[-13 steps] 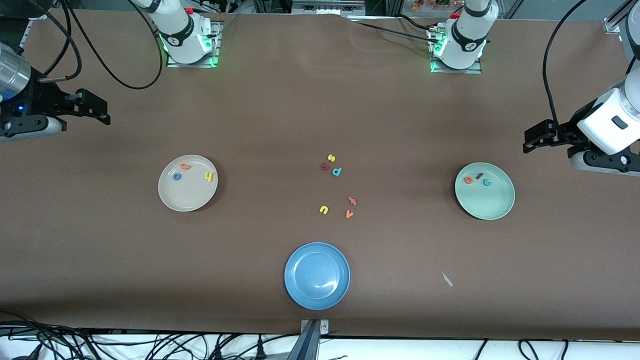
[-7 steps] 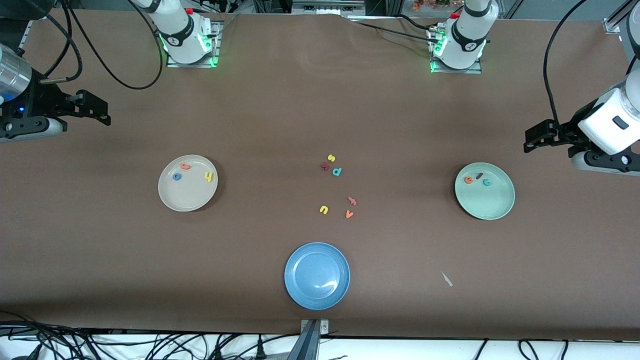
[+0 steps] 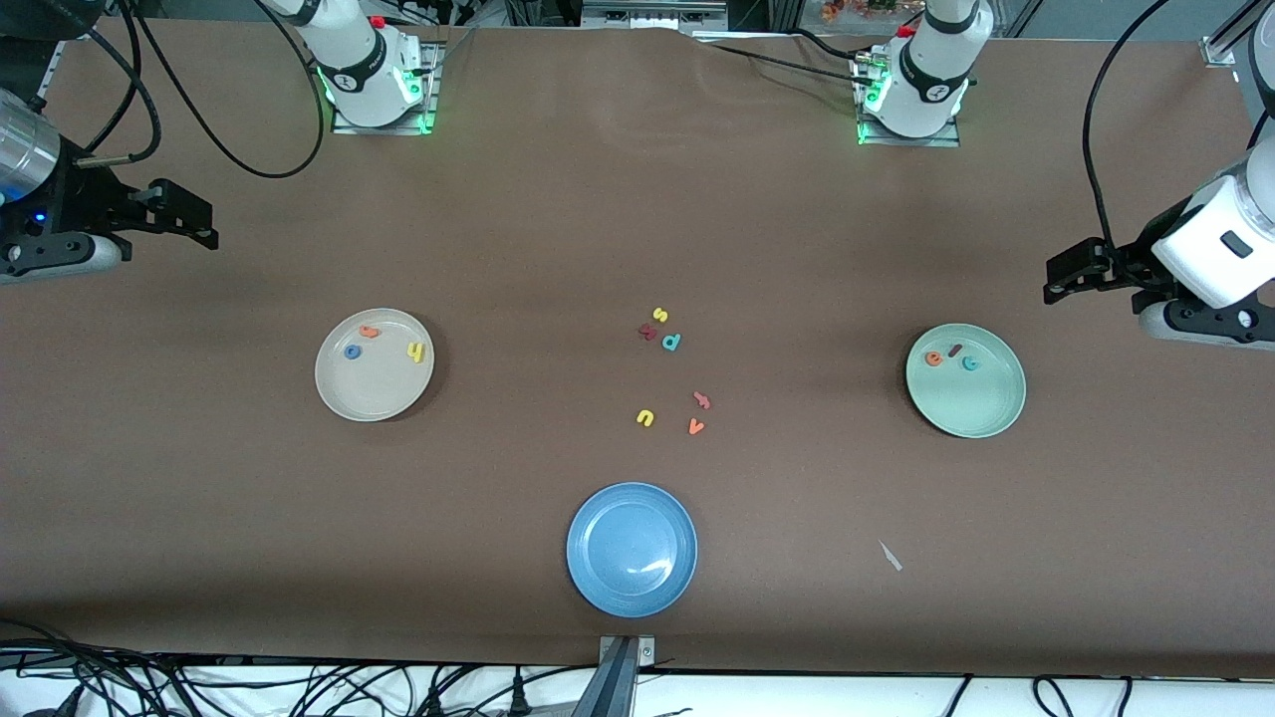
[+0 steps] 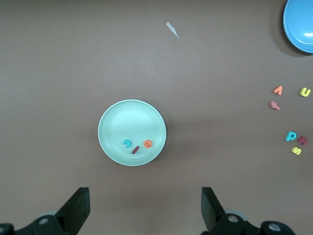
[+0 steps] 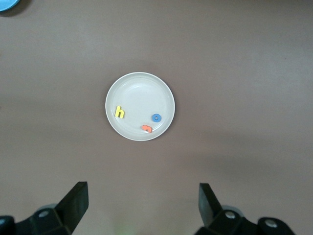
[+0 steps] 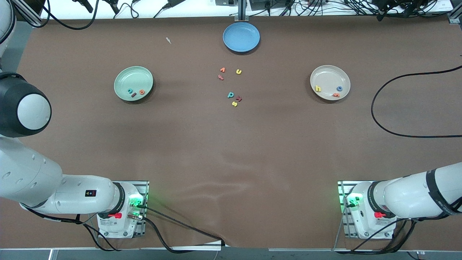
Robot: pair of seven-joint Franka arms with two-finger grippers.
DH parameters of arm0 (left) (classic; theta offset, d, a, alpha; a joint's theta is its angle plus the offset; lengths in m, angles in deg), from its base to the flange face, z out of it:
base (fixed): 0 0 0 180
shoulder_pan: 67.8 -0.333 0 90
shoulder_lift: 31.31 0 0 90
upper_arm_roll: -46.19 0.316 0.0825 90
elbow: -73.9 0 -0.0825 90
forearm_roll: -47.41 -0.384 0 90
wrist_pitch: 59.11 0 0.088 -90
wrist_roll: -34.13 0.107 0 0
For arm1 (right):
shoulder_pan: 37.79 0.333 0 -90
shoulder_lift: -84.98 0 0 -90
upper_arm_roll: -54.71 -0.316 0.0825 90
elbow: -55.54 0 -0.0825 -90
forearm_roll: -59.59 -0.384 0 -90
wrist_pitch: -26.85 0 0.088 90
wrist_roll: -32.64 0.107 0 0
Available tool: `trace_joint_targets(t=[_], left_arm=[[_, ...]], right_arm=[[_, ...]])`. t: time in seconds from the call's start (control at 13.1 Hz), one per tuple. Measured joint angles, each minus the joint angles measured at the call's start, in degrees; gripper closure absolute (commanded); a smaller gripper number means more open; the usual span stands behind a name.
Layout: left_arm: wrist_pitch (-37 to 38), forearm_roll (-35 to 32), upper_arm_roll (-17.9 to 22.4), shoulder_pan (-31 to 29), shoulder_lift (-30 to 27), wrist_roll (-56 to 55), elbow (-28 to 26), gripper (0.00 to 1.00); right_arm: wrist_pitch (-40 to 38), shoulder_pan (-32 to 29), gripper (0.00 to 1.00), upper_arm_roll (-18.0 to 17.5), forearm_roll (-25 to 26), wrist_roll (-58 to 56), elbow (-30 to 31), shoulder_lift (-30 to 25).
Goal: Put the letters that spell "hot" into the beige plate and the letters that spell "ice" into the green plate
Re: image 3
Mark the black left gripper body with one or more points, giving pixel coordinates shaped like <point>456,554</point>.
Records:
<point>1129,261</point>

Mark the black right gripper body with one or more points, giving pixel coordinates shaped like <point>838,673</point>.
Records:
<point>82,204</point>

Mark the green round plate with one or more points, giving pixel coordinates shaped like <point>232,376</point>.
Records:
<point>971,398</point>

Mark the aluminium corner extrusion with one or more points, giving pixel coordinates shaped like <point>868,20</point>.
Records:
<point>1220,50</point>

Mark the beige round plate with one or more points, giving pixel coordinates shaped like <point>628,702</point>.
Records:
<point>383,383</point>

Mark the brown paper table cover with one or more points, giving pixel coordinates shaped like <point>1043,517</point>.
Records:
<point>199,498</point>

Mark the orange flower decoration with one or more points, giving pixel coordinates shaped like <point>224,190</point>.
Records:
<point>857,8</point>

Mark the white paper scrap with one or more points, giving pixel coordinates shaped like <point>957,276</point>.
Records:
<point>890,556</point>

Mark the blue round plate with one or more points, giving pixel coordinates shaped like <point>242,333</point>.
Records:
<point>632,550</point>

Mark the black power plug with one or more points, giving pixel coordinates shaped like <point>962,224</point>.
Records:
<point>435,702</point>
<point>516,695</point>

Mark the aluminium frame rail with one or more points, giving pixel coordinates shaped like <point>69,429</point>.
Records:
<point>45,90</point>

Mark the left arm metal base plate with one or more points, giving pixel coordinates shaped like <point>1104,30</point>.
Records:
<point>911,142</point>

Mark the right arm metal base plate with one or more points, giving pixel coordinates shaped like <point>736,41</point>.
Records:
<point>431,100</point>

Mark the grey metal frame piece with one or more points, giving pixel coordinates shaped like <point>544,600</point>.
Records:
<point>652,15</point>

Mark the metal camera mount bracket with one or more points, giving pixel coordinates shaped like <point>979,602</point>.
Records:
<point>645,652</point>

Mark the dark camera mount pole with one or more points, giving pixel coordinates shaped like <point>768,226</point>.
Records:
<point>610,687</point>

